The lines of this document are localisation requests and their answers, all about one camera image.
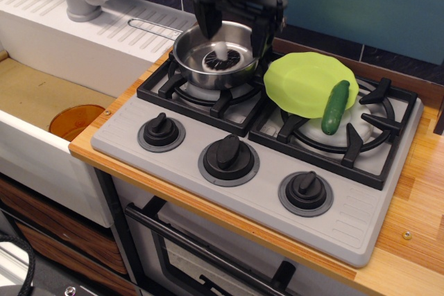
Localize oven door with black handle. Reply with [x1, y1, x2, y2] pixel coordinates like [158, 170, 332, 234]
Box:
[114, 179, 360, 295]

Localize black left stove knob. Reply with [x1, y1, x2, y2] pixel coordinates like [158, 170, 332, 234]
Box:
[137, 112, 186, 153]

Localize lime green plastic plate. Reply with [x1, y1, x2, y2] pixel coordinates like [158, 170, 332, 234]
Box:
[264, 52, 359, 119]

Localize green toy pickle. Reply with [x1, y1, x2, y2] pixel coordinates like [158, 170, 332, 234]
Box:
[321, 80, 350, 135]

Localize black foreground cable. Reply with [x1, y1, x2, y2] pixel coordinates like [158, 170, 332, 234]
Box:
[0, 234, 37, 296]

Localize black left burner grate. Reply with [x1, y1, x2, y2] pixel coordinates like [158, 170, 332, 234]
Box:
[137, 50, 284, 137]

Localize grey toy stove top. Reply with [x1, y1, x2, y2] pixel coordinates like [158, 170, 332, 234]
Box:
[89, 49, 425, 269]

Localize black stove knob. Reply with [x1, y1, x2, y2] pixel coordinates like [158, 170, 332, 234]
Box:
[137, 112, 186, 153]
[278, 171, 334, 218]
[198, 134, 260, 187]

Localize black right stove knob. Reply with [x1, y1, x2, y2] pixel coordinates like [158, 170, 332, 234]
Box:
[278, 171, 334, 218]

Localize black middle stove knob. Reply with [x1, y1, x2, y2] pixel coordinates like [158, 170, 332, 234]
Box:
[198, 134, 260, 187]

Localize wooden drawer fronts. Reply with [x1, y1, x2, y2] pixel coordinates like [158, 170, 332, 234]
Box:
[1, 174, 137, 295]

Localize black right burner grate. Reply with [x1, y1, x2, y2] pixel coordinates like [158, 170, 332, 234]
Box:
[248, 77, 422, 190]

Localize stainless steel pot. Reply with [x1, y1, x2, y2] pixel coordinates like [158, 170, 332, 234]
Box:
[128, 18, 259, 90]

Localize white toy mushroom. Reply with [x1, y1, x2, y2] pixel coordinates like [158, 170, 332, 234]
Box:
[202, 42, 244, 73]

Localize black burner grate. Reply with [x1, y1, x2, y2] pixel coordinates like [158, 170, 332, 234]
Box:
[248, 77, 422, 190]
[137, 50, 284, 137]

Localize white toy sink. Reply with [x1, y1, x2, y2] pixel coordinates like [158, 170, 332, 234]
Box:
[1, 0, 195, 227]

